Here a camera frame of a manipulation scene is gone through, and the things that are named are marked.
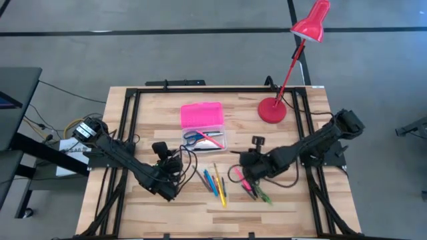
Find pink highlighter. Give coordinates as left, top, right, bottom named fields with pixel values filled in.
left=232, top=166, right=252, bottom=192

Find thin black supply cable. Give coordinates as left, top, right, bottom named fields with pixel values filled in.
left=275, top=87, right=336, bottom=117

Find white printed paper box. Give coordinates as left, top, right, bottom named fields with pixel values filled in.
left=55, top=135, right=98, bottom=177

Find yellow cable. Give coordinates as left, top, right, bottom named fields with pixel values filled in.
left=23, top=116, right=81, bottom=141

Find black steel beam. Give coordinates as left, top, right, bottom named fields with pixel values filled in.
left=9, top=132, right=91, bottom=177

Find laptop with blue screen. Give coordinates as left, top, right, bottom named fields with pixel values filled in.
left=0, top=90, right=23, bottom=110

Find blue-handled scissors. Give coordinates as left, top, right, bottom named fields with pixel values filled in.
left=182, top=130, right=224, bottom=150

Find grey stand leg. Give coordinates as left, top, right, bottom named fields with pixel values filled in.
left=395, top=115, right=427, bottom=137

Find grey pen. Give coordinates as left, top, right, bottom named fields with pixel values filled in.
left=191, top=165, right=211, bottom=193

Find thin pink pen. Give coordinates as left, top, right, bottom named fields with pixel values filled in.
left=195, top=130, right=226, bottom=150

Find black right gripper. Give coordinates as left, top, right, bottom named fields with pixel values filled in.
left=238, top=135, right=277, bottom=180

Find dark grey desk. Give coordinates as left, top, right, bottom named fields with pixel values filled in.
left=0, top=66, right=43, bottom=153

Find red desk lamp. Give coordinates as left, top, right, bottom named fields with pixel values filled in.
left=257, top=0, right=332, bottom=125

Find black bar with clamp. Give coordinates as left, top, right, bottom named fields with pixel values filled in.
left=145, top=79, right=207, bottom=87

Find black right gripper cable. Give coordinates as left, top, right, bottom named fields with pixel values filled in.
left=228, top=159, right=300, bottom=189

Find black caster wheel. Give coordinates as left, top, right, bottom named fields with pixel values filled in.
left=20, top=206, right=35, bottom=220

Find green highlighter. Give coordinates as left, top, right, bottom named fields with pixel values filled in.
left=254, top=189, right=274, bottom=205

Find clear pencil box pink lid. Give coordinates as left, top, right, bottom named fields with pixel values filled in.
left=179, top=101, right=229, bottom=153

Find blue marker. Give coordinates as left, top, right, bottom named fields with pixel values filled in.
left=202, top=169, right=219, bottom=198

